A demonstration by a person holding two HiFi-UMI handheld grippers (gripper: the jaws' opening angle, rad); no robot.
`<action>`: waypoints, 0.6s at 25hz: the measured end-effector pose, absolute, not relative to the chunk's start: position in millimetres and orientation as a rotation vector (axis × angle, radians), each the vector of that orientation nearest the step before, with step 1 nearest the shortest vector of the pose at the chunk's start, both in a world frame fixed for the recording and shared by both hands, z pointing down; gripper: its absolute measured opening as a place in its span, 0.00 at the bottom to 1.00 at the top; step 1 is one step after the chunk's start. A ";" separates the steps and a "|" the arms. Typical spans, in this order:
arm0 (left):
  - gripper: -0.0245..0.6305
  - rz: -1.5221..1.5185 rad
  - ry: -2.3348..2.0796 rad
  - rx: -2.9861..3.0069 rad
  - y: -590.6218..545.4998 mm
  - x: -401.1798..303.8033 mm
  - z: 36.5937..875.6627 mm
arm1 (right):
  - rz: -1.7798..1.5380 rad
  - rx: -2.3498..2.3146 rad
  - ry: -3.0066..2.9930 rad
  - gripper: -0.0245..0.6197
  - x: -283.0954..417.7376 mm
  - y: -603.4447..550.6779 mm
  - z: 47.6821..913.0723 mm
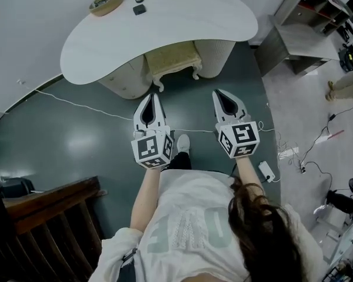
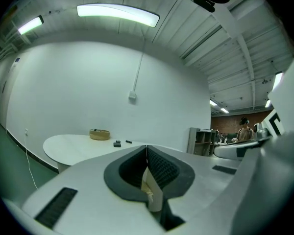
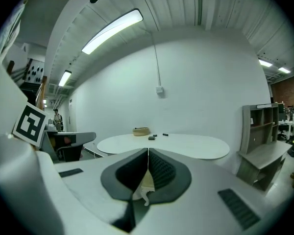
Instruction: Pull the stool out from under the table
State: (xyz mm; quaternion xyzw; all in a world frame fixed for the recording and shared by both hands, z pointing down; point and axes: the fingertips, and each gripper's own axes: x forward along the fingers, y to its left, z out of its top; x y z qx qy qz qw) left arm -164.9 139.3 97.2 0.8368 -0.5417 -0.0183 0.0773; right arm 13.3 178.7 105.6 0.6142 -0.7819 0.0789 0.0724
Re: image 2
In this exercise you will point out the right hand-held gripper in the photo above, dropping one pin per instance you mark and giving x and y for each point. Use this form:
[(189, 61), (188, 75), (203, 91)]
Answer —
[(272, 180)]

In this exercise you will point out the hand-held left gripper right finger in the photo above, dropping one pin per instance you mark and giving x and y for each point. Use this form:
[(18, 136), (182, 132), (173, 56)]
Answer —
[(205, 180)]

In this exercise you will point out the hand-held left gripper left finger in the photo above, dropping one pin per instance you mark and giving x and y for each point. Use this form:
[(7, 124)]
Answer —
[(88, 204)]

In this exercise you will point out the grey open shelf cabinet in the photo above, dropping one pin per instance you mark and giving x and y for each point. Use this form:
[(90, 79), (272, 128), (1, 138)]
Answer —
[(201, 141)]

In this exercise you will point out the rectangular ceiling light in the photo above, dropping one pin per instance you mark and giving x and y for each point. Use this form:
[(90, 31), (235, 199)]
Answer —
[(277, 81), (213, 102), (267, 103), (224, 109), (30, 24)]

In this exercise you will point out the white oval table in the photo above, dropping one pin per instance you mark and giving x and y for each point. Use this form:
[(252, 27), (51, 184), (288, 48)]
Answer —
[(73, 148)]

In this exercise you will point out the small black box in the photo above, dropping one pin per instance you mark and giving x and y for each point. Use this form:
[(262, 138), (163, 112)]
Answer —
[(117, 144)]

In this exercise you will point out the woven round basket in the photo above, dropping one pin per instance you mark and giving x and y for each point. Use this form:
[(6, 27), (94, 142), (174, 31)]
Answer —
[(99, 134)]

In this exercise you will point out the long curved ceiling light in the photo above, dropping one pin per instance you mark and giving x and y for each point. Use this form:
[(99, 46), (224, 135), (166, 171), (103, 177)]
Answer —
[(117, 13)]

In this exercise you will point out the white wall outlet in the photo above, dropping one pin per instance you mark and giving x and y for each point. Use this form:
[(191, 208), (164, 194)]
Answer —
[(26, 131)]

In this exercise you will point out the white wall junction box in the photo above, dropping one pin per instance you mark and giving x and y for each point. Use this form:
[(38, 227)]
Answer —
[(132, 95)]

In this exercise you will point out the white wall conduit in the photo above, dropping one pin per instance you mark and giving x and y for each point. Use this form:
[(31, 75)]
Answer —
[(139, 67)]

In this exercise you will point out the blue wall sign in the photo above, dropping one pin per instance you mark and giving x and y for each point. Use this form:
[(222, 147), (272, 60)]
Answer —
[(17, 60)]

